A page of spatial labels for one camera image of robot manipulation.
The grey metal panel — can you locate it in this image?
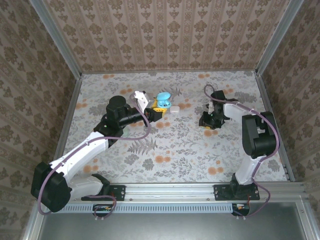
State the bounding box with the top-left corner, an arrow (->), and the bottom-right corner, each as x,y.
37,212 -> 302,240

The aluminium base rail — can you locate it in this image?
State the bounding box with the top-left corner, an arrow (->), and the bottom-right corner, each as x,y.
36,182 -> 306,204

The aluminium side rail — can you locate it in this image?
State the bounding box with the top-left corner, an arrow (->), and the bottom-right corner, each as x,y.
52,76 -> 83,165
254,72 -> 296,182

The grey slotted cable duct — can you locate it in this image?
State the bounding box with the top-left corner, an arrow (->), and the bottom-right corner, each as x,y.
45,202 -> 235,214

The aluminium corner post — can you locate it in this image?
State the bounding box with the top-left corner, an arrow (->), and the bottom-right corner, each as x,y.
254,0 -> 305,76
28,0 -> 83,80

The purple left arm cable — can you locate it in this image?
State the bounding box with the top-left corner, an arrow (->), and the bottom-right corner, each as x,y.
36,92 -> 152,221

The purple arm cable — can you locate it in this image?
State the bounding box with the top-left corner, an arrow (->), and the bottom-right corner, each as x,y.
203,84 -> 280,221
36,92 -> 152,221

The aluminium back rail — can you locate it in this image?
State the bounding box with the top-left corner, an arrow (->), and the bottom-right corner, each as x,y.
80,69 -> 258,75

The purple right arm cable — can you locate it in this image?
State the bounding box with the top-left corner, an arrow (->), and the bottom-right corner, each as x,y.
203,84 -> 280,221

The blue earbud charging case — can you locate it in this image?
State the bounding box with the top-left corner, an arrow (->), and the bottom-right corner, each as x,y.
156,91 -> 173,109

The aluminium frame bar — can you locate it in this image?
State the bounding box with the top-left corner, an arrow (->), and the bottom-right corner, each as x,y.
21,199 -> 47,240
295,201 -> 316,240

